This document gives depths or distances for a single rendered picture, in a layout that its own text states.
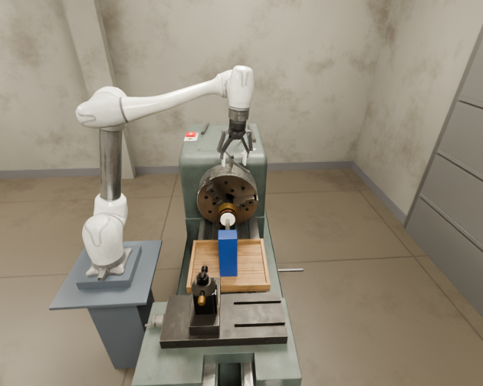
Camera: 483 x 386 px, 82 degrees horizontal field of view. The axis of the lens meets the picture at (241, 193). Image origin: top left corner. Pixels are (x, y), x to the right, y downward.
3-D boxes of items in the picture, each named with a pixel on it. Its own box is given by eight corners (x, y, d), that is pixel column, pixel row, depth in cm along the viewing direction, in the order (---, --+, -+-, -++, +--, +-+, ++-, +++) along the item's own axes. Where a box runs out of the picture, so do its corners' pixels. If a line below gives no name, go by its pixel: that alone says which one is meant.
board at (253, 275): (194, 246, 146) (193, 240, 144) (262, 243, 148) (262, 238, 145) (187, 293, 121) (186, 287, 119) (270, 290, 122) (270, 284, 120)
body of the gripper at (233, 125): (231, 122, 118) (229, 142, 123) (250, 121, 121) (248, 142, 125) (226, 116, 124) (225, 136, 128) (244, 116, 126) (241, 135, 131)
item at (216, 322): (195, 286, 111) (194, 277, 108) (221, 285, 111) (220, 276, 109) (189, 335, 94) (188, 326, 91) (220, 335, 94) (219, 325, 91)
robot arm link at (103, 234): (86, 268, 134) (72, 233, 122) (95, 243, 149) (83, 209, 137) (122, 263, 136) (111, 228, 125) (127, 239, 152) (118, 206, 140)
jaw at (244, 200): (232, 193, 144) (255, 190, 144) (234, 201, 147) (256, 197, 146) (233, 205, 135) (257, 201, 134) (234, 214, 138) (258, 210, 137)
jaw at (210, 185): (220, 197, 145) (204, 182, 140) (227, 191, 144) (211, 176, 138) (219, 209, 136) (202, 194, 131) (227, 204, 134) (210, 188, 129)
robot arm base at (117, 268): (82, 283, 133) (78, 275, 130) (98, 250, 152) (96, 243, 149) (121, 281, 134) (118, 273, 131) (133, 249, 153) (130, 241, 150)
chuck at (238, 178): (197, 214, 158) (198, 164, 141) (252, 217, 160) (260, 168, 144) (195, 224, 150) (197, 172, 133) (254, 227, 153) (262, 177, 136)
